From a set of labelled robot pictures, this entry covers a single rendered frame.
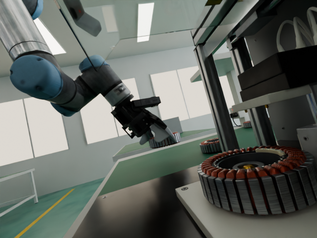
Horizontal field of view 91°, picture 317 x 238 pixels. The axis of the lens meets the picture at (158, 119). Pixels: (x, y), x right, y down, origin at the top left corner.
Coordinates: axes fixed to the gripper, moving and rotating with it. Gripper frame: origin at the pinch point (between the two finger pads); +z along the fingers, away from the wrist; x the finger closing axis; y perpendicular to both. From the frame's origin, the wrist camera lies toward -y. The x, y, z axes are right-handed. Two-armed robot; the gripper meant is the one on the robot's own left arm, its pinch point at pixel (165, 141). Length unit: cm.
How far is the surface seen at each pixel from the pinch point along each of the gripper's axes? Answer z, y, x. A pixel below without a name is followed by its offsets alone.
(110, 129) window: 12, -106, -404
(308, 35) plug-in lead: -9.8, -8.0, 40.6
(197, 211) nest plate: -6.1, 20.0, 32.7
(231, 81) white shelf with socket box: 19, -85, -17
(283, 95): -9.7, 7.5, 39.7
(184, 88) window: 63, -341, -304
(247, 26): -15.4, -13.1, 32.9
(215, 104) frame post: -5.6, -4.5, 22.9
